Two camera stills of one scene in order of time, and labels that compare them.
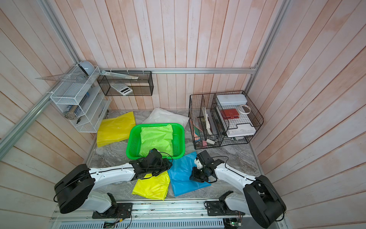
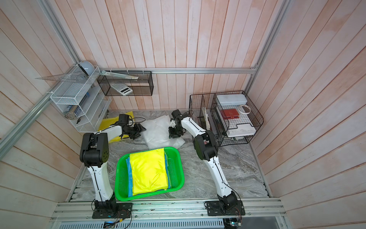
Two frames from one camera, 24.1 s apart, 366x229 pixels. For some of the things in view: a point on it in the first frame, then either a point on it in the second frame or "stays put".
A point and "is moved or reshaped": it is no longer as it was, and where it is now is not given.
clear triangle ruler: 76,77 stays put
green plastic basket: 133,141 to 175,158
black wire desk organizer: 222,119 stays put
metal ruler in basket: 118,76 stays put
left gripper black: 165,166 to 139,129
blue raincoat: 179,174 to 129,178
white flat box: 242,130 stays put
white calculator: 122,88 stays put
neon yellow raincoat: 154,187 is moved or reshaped
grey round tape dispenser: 87,67 stays put
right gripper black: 195,175 to 172,134
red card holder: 230,113 stays put
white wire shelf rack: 83,102 stays put
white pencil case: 228,99 stays put
